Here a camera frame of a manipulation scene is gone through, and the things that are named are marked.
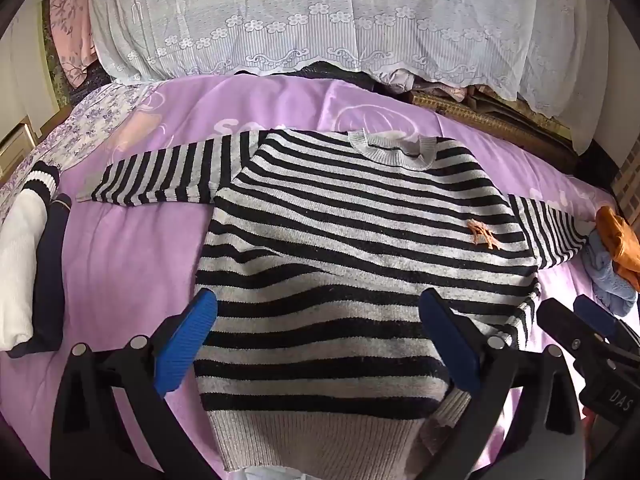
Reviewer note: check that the orange garment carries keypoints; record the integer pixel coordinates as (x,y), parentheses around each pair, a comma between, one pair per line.
(620,240)

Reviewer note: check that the beige cabinet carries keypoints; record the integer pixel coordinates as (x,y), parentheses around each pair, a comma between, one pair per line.
(12,145)

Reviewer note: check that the brown woven mat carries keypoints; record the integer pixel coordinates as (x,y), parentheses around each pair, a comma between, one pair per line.
(500,120)

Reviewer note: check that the navy folded garment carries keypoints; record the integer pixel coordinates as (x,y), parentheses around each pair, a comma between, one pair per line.
(52,280)

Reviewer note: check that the light blue garment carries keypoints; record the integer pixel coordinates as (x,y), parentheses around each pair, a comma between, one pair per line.
(607,280)

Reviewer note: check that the black grey striped sweater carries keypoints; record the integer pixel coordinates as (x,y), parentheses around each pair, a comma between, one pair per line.
(340,240)

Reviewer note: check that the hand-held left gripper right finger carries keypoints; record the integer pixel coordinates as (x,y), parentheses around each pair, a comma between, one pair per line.
(450,340)

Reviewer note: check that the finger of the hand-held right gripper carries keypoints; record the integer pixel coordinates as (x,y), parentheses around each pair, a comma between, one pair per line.
(560,325)
(595,312)

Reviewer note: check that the pink floral cloth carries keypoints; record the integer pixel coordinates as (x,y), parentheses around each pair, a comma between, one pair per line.
(72,20)

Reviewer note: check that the white purple floral sheet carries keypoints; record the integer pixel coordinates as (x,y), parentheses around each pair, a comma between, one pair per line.
(75,130)

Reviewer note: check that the purple printed bed sheet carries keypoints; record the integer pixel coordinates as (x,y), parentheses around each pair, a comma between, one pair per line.
(130,260)

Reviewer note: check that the white lace cloth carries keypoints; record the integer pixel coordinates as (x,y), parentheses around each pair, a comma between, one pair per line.
(310,10)

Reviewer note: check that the white folded garment striped cuff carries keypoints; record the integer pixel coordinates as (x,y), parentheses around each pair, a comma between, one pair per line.
(20,270)

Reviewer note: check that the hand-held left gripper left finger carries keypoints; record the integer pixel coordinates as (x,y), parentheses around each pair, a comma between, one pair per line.
(190,335)

